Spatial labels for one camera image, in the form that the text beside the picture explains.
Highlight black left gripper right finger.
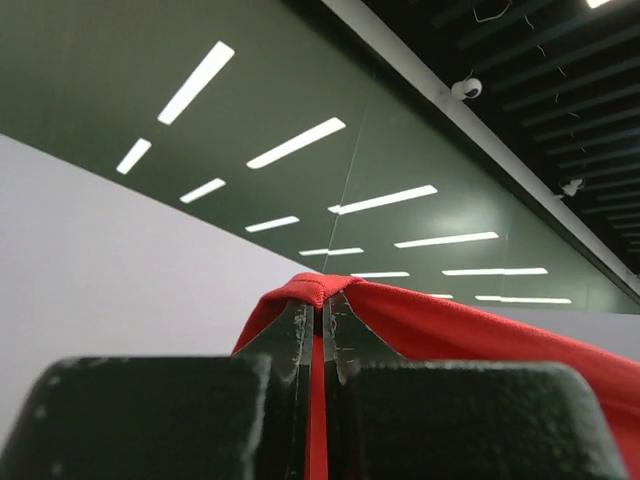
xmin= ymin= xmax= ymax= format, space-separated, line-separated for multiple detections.
xmin=322 ymin=293 xmax=630 ymax=479

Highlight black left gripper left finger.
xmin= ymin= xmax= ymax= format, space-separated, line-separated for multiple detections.
xmin=1 ymin=300 xmax=314 ymax=479

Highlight red tank top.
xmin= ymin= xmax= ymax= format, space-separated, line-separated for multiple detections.
xmin=235 ymin=273 xmax=639 ymax=479

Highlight white dome security camera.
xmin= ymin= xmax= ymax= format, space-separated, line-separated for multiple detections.
xmin=451 ymin=77 xmax=483 ymax=101

